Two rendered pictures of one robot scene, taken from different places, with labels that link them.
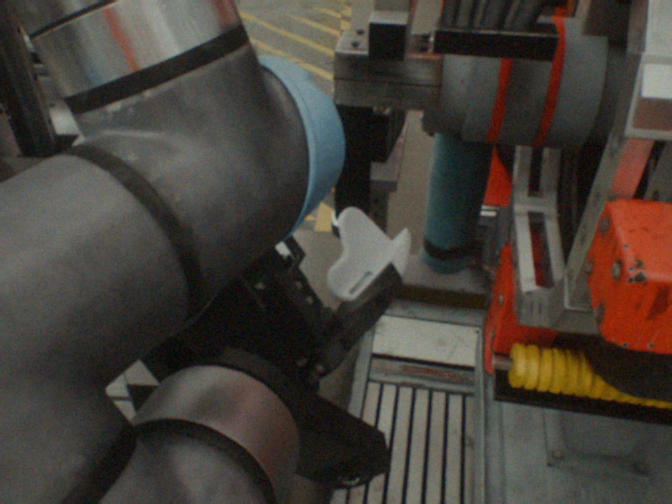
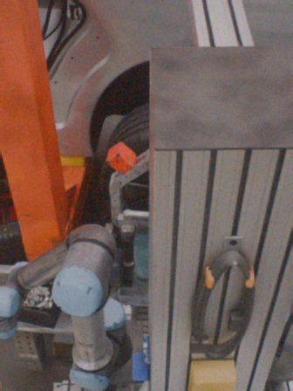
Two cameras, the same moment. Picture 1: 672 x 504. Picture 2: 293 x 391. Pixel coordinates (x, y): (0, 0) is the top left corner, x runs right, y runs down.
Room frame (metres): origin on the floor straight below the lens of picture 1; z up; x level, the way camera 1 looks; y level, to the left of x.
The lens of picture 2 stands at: (0.86, 1.26, 2.51)
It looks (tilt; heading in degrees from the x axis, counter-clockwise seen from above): 46 degrees down; 266
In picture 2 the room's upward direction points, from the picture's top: straight up
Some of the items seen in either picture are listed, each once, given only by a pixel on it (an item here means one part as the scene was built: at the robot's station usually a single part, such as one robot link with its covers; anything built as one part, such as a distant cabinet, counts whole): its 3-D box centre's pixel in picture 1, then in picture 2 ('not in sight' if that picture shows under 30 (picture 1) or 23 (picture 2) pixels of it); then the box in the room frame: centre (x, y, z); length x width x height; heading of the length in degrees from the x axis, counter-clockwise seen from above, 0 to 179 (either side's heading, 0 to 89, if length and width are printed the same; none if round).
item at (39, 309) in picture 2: (368, 112); (36, 302); (1.23, -0.07, 0.51); 0.20 x 0.14 x 0.13; 162
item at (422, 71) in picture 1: (389, 68); not in sight; (0.49, -0.05, 0.93); 0.09 x 0.05 x 0.05; 80
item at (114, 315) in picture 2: not in sight; (106, 324); (0.92, 0.34, 0.98); 0.13 x 0.12 x 0.14; 73
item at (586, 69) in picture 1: (519, 82); not in sight; (0.64, -0.21, 0.85); 0.21 x 0.14 x 0.14; 80
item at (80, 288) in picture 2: not in sight; (89, 324); (0.95, 0.46, 1.19); 0.15 x 0.12 x 0.55; 73
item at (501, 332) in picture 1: (546, 319); not in sight; (0.62, -0.32, 0.48); 0.16 x 0.12 x 0.17; 80
